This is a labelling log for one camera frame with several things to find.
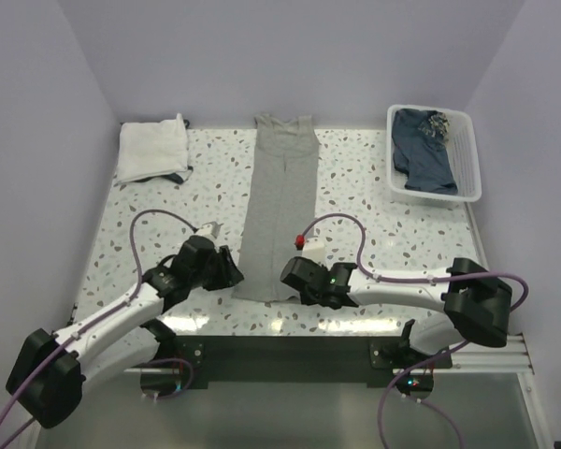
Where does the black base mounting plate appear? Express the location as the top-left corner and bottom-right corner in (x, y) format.
(139, 331), (427, 396)

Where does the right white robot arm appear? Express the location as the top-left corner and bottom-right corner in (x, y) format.
(280, 256), (512, 368)

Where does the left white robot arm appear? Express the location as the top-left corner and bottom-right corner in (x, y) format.
(6, 235), (244, 428)

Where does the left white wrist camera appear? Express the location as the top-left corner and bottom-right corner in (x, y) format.
(194, 221), (223, 242)

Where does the grey tank top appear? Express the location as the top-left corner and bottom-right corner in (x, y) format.
(233, 114), (320, 302)

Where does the white plastic laundry basket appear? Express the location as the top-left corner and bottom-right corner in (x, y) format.
(386, 105), (482, 207)

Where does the aluminium frame rail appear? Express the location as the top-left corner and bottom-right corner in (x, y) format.
(451, 335), (534, 374)

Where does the blue garment in basket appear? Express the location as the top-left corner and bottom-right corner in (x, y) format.
(391, 109), (458, 196)

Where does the white motorcycle print tank top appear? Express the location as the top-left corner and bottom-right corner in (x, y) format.
(116, 113), (190, 184)

